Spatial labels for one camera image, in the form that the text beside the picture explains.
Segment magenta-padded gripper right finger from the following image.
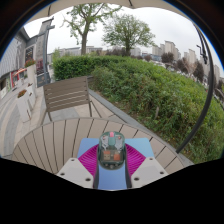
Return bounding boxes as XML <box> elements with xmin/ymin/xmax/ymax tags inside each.
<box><xmin>123</xmin><ymin>144</ymin><xmax>169</xmax><ymax>190</ymax></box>

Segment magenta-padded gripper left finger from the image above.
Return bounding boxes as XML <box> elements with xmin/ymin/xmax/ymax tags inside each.
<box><xmin>56</xmin><ymin>144</ymin><xmax>100</xmax><ymax>190</ymax></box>

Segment blue mouse pad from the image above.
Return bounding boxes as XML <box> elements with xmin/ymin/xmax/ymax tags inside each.
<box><xmin>77</xmin><ymin>137</ymin><xmax>156</xmax><ymax>191</ymax></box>

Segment brown slatted chair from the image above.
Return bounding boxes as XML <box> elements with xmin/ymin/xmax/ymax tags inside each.
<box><xmin>42</xmin><ymin>75</ymin><xmax>98</xmax><ymax>123</ymax></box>

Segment short white flower planter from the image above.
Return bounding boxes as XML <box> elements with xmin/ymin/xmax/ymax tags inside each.
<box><xmin>15</xmin><ymin>88</ymin><xmax>36</xmax><ymax>123</ymax></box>

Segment dark curved parasol pole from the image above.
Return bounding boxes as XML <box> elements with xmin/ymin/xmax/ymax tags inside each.
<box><xmin>175</xmin><ymin>24</ymin><xmax>215</xmax><ymax>155</ymax></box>

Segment tall white flower planter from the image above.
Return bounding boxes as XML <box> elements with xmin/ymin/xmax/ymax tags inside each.
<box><xmin>24</xmin><ymin>58</ymin><xmax>38</xmax><ymax>88</ymax></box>

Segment distant apartment buildings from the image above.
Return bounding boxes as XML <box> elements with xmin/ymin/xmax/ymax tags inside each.
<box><xmin>151</xmin><ymin>40</ymin><xmax>222</xmax><ymax>84</ymax></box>

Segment grey sign pillar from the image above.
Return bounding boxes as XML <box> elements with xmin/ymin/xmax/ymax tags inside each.
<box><xmin>34</xmin><ymin>18</ymin><xmax>56</xmax><ymax>88</ymax></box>

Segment grey storefront building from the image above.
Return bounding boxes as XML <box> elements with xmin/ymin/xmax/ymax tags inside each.
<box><xmin>0</xmin><ymin>28</ymin><xmax>38</xmax><ymax>101</ymax></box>

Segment round dense-crowned tree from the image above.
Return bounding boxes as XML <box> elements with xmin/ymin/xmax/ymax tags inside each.
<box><xmin>101</xmin><ymin>13</ymin><xmax>156</xmax><ymax>56</ymax></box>

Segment thin-crowned tree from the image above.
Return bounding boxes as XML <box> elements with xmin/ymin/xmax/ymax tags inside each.
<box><xmin>61</xmin><ymin>3</ymin><xmax>123</xmax><ymax>56</ymax></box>

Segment beige parasol canopy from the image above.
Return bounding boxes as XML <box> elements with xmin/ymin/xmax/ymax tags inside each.
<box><xmin>28</xmin><ymin>0</ymin><xmax>189</xmax><ymax>23</ymax></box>

